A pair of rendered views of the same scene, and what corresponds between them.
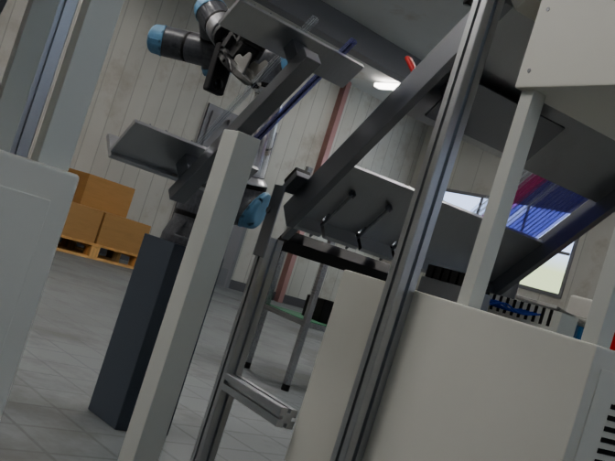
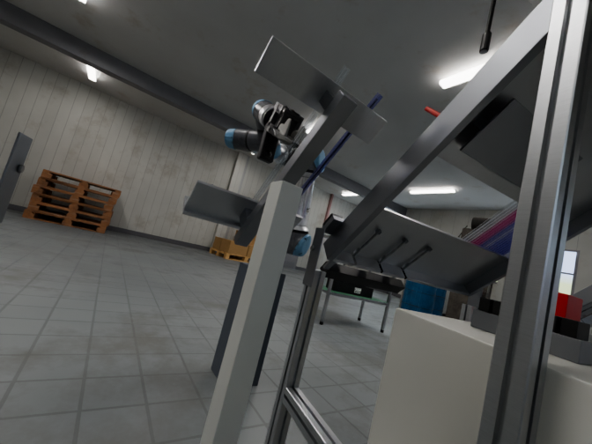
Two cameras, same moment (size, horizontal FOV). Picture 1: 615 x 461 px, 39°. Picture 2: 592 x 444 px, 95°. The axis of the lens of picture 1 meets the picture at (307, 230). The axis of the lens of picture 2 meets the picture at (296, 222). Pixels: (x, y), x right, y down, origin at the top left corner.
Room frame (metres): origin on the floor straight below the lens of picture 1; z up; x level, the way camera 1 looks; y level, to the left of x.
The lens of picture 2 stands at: (1.17, 0.08, 0.68)
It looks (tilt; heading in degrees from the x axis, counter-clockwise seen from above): 6 degrees up; 6
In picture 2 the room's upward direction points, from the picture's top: 15 degrees clockwise
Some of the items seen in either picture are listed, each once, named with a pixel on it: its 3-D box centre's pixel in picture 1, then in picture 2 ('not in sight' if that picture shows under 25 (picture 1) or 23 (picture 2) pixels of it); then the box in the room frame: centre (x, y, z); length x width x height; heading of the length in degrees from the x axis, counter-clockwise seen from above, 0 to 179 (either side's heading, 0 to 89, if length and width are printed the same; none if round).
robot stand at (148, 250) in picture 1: (156, 333); (248, 321); (2.56, 0.34, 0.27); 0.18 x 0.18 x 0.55; 40
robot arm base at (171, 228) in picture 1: (189, 230); not in sight; (2.56, 0.34, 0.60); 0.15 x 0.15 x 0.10
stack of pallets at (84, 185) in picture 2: not in sight; (77, 203); (6.62, 5.43, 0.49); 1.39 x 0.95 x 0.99; 130
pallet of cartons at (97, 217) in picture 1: (79, 211); (240, 245); (9.08, 2.36, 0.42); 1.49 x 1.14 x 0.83; 130
